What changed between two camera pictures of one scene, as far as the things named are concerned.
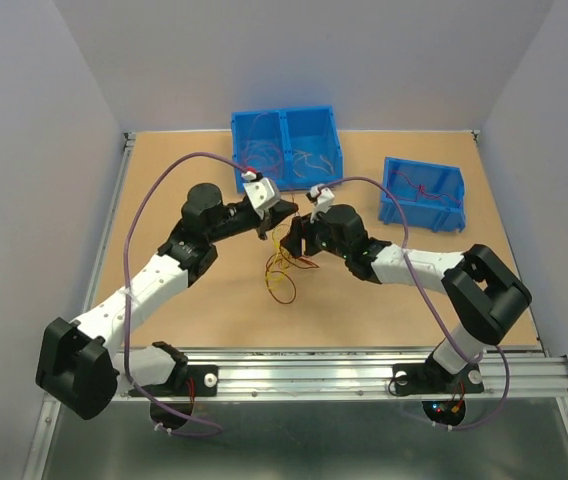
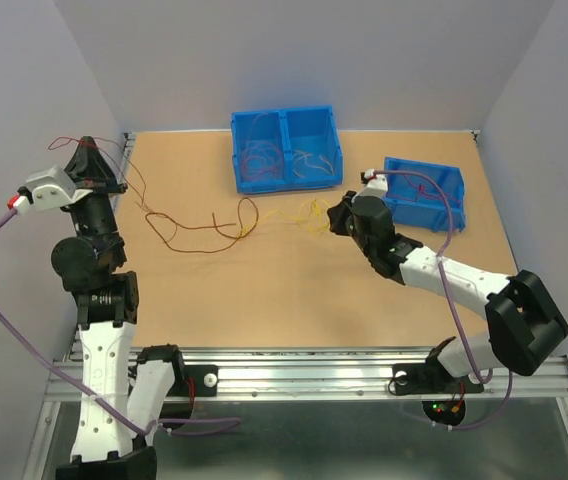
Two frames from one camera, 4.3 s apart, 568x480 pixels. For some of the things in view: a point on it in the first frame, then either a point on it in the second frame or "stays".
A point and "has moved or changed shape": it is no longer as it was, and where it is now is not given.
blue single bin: (432, 194) stays
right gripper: (292, 242) to (337, 212)
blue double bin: (296, 148) stays
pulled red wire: (260, 155) stays
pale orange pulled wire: (303, 156) stays
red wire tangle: (279, 279) has moved or changed shape
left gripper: (273, 215) to (91, 170)
